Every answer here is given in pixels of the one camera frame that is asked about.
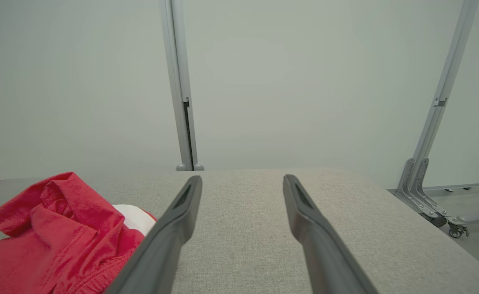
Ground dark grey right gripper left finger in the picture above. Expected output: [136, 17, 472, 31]
[105, 176, 203, 294]

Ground black caster wheel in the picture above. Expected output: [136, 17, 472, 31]
[448, 223, 469, 238]

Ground grey post with foot brackets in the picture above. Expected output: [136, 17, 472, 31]
[395, 0, 479, 219]

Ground red shorts with white stripe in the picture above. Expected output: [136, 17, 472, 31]
[0, 171, 157, 294]

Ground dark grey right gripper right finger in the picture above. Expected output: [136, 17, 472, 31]
[283, 174, 379, 294]

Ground grey metal partition post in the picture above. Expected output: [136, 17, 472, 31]
[160, 0, 204, 171]

